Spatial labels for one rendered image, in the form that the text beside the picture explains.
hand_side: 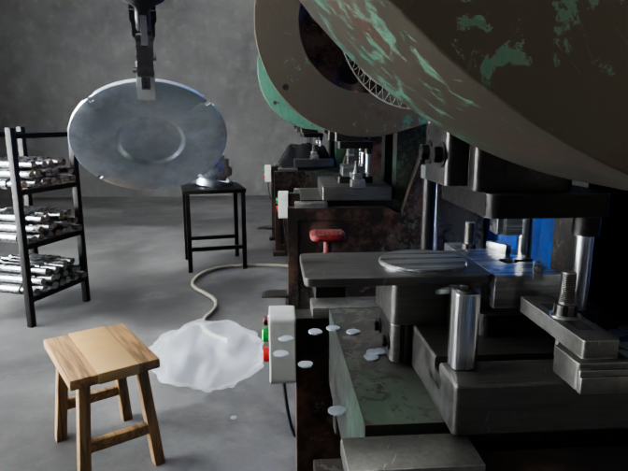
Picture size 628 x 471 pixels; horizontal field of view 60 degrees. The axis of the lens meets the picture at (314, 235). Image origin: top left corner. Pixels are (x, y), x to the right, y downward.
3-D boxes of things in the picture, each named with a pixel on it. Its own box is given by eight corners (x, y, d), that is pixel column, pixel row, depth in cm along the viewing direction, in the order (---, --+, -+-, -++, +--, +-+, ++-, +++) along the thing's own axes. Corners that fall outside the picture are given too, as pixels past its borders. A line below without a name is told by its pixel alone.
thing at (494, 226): (499, 235, 75) (501, 209, 75) (486, 229, 80) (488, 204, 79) (521, 235, 76) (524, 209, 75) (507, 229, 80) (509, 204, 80)
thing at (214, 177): (188, 273, 358) (181, 151, 341) (183, 257, 400) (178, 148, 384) (248, 268, 369) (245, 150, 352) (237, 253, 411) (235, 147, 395)
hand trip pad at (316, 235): (311, 271, 108) (311, 234, 106) (309, 264, 114) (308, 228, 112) (346, 271, 109) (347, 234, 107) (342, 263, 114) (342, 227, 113)
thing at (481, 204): (486, 238, 67) (489, 194, 66) (438, 212, 87) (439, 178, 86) (610, 236, 69) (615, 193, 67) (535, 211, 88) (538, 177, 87)
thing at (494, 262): (492, 308, 72) (495, 275, 71) (455, 277, 87) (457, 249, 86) (559, 306, 73) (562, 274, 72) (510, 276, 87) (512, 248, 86)
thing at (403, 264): (305, 372, 72) (304, 275, 70) (299, 333, 86) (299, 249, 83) (487, 366, 74) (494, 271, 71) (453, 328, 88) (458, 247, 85)
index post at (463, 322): (453, 371, 61) (458, 288, 59) (445, 359, 64) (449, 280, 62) (478, 370, 61) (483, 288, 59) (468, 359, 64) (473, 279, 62)
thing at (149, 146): (32, 140, 98) (32, 137, 98) (151, 207, 120) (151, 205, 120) (149, 51, 88) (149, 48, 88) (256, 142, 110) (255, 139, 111)
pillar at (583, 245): (574, 311, 71) (585, 205, 68) (564, 306, 73) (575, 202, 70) (590, 310, 71) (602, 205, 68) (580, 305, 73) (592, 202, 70)
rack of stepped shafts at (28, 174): (39, 328, 262) (18, 127, 242) (-36, 320, 274) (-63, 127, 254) (97, 301, 302) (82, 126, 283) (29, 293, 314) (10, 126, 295)
